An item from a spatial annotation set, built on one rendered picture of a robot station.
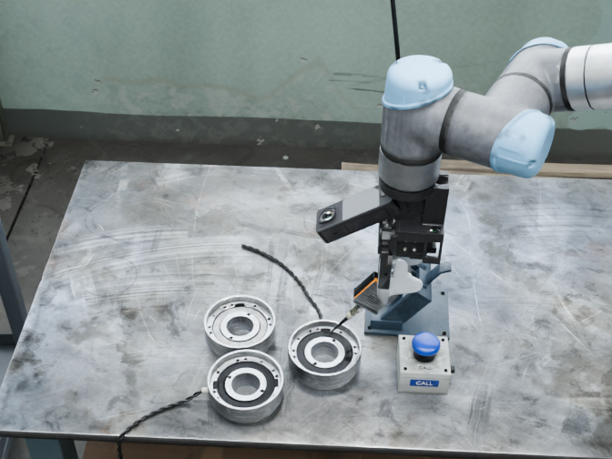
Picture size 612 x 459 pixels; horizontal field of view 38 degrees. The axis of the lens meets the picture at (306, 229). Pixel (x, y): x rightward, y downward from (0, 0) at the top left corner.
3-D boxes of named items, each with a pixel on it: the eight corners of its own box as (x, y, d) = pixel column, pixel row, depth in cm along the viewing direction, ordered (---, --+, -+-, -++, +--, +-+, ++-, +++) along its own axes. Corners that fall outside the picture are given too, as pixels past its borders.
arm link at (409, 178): (379, 165, 106) (380, 125, 112) (376, 195, 109) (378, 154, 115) (443, 168, 105) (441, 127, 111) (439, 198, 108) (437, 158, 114)
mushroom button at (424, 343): (409, 373, 127) (413, 350, 124) (408, 351, 130) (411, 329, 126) (437, 374, 127) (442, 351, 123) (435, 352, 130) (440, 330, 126)
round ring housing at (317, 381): (360, 395, 127) (362, 377, 124) (285, 392, 127) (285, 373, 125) (360, 339, 135) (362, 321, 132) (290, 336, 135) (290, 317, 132)
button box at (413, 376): (397, 393, 127) (400, 371, 124) (396, 354, 133) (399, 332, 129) (454, 395, 127) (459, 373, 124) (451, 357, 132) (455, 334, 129)
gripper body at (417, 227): (439, 270, 116) (450, 198, 108) (372, 265, 116) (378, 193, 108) (437, 230, 122) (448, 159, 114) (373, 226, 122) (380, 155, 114)
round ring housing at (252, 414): (282, 366, 131) (281, 348, 128) (285, 426, 123) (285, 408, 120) (209, 369, 130) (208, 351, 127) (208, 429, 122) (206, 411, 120)
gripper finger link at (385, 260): (389, 296, 118) (394, 242, 113) (377, 295, 118) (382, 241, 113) (389, 274, 122) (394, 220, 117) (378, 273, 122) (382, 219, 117)
